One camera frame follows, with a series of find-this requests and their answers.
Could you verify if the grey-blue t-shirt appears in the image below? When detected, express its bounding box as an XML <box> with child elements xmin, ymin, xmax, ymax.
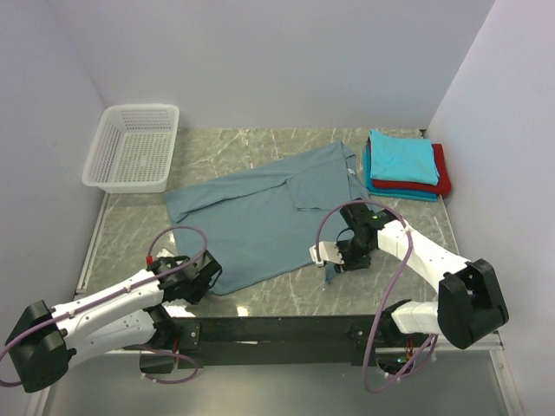
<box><xmin>165</xmin><ymin>142</ymin><xmax>368</xmax><ymax>296</ymax></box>

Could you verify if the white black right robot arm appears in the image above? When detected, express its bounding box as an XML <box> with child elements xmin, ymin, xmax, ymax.
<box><xmin>337</xmin><ymin>204</ymin><xmax>509</xmax><ymax>349</ymax></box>

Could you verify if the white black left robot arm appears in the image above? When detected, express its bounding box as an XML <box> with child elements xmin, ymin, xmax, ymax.
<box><xmin>1</xmin><ymin>252</ymin><xmax>222</xmax><ymax>393</ymax></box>

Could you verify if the teal folded t-shirt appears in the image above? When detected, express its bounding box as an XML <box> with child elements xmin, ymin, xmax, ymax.
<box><xmin>362</xmin><ymin>140</ymin><xmax>437</xmax><ymax>202</ymax></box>

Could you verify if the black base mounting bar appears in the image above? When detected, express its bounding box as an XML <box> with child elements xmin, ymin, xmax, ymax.
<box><xmin>121</xmin><ymin>314</ymin><xmax>434</xmax><ymax>374</ymax></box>

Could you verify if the light blue folded t-shirt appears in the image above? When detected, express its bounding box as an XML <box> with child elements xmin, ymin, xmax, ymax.
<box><xmin>369</xmin><ymin>130</ymin><xmax>440</xmax><ymax>185</ymax></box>

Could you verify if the white perforated plastic basket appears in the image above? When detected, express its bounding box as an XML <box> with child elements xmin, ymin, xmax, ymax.
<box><xmin>82</xmin><ymin>104</ymin><xmax>180</xmax><ymax>194</ymax></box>

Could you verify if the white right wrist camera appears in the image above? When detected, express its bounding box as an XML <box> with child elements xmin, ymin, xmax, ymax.
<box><xmin>309</xmin><ymin>241</ymin><xmax>344</xmax><ymax>267</ymax></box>

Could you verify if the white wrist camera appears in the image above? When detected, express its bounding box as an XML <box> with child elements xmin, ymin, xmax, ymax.
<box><xmin>309</xmin><ymin>241</ymin><xmax>344</xmax><ymax>267</ymax></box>
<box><xmin>146</xmin><ymin>248</ymin><xmax>175</xmax><ymax>265</ymax></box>

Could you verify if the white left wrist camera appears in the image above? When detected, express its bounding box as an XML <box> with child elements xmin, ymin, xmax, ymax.
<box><xmin>146</xmin><ymin>248</ymin><xmax>175</xmax><ymax>265</ymax></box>

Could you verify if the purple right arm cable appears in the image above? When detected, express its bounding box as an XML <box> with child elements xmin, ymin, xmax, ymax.
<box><xmin>314</xmin><ymin>201</ymin><xmax>439</xmax><ymax>394</ymax></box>

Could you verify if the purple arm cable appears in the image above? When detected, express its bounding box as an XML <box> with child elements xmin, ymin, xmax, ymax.
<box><xmin>0</xmin><ymin>225</ymin><xmax>210</xmax><ymax>387</ymax></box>
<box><xmin>314</xmin><ymin>201</ymin><xmax>439</xmax><ymax>394</ymax></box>

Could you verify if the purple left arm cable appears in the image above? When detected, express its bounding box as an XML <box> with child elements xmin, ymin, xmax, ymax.
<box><xmin>0</xmin><ymin>225</ymin><xmax>210</xmax><ymax>387</ymax></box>

